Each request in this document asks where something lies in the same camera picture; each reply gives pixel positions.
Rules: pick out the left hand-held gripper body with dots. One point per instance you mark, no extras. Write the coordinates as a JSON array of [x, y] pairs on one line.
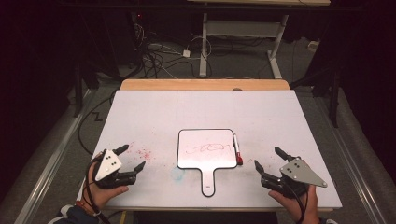
[[107, 165]]

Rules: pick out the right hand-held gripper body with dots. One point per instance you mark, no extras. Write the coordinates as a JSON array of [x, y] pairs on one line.
[[299, 174]]

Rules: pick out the white marker with red cap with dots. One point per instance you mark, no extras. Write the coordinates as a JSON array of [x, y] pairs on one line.
[[237, 149]]

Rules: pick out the person's left hand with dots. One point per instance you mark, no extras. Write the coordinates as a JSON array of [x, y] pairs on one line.
[[104, 196]]

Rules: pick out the person's right hand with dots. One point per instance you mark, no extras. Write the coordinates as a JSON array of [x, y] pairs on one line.
[[292, 207]]

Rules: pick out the red wristband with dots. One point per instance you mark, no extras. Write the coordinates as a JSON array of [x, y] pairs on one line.
[[81, 205]]

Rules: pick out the black metal stand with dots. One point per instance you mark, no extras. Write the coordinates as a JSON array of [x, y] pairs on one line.
[[333, 93], [77, 90]]

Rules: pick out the wooden table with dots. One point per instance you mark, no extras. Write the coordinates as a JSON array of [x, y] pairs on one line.
[[202, 84]]

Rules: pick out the small white box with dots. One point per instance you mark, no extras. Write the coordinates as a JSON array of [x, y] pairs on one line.
[[313, 45]]

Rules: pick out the white power adapter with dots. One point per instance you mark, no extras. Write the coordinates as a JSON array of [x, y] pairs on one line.
[[186, 53]]

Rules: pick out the white-framed desk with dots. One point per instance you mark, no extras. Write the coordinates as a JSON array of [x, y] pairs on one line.
[[243, 28]]

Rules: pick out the aluminium rail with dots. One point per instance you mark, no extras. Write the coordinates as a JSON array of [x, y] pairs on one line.
[[355, 168], [53, 158]]

